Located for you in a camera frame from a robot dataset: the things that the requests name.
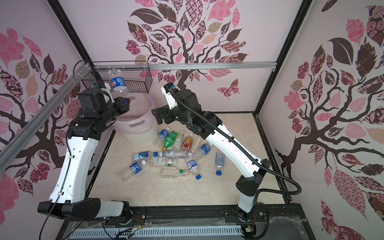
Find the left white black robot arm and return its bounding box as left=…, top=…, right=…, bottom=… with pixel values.
left=38, top=89, right=132, bottom=221

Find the orange red drink bottle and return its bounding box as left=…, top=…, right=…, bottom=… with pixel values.
left=181, top=134, right=194, bottom=152

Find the clear bottle green label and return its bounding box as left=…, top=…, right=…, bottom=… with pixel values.
left=174, top=130, right=185, bottom=150

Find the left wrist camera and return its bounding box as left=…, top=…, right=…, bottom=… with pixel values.
left=93, top=81, right=115, bottom=103

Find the clear ribbed bottle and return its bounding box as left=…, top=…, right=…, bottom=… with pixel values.
left=190, top=136, right=203, bottom=153

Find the clear square bottle lower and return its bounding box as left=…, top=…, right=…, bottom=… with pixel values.
left=160, top=167, right=188, bottom=179

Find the long clear crushed bottle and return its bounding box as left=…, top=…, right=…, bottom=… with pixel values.
left=153, top=150, right=188, bottom=159

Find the flat blue label bottle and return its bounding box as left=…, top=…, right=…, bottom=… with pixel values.
left=132, top=151, right=153, bottom=162

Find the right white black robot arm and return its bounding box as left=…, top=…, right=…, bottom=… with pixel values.
left=152, top=85, right=271, bottom=218

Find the light green bottle yellow cap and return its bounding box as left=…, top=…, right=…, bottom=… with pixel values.
left=162, top=131, right=178, bottom=151

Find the aluminium rail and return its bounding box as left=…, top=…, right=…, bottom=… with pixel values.
left=94, top=62, right=277, bottom=71
left=0, top=63, right=91, bottom=175

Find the clear square bottle upper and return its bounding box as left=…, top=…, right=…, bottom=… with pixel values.
left=150, top=157, right=177, bottom=167

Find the clear square bottle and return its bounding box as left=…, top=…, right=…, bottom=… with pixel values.
left=160, top=167, right=188, bottom=179
left=150, top=157, right=177, bottom=167

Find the white slotted cable duct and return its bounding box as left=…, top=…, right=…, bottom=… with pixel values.
left=69, top=226, right=243, bottom=240

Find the aluminium rail left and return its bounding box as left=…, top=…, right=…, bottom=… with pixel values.
left=0, top=63, right=91, bottom=175

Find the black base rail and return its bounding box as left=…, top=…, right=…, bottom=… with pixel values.
left=56, top=204, right=315, bottom=240

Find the black wire basket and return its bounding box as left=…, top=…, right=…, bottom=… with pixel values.
left=82, top=60, right=153, bottom=94

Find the blue label bottle blue cap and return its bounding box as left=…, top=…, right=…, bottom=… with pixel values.
left=187, top=160, right=202, bottom=180

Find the pink plastic bin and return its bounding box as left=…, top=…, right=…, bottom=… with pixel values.
left=113, top=93, right=159, bottom=148

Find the aluminium rail back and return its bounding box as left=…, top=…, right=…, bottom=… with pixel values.
left=94, top=62, right=277, bottom=71

